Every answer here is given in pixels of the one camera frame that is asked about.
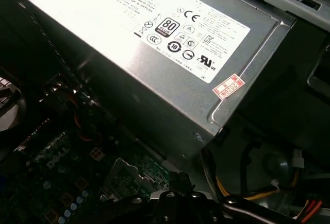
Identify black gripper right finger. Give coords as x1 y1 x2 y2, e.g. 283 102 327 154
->
181 171 306 224

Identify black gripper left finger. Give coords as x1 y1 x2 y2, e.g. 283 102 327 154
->
82 171 182 224

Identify white four-pin board connector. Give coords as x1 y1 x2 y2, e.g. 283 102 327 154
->
89 146 104 162

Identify red white date sticker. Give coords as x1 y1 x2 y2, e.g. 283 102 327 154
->
211 74 244 100

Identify green motherboard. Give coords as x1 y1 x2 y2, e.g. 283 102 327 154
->
0 125 191 224

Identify grey power supply unit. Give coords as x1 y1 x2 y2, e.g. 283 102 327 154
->
12 0 297 163

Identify black case fan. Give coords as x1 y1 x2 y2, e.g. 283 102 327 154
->
0 64 29 134

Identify red orange wire bundle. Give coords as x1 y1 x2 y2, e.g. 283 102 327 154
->
295 199 323 222

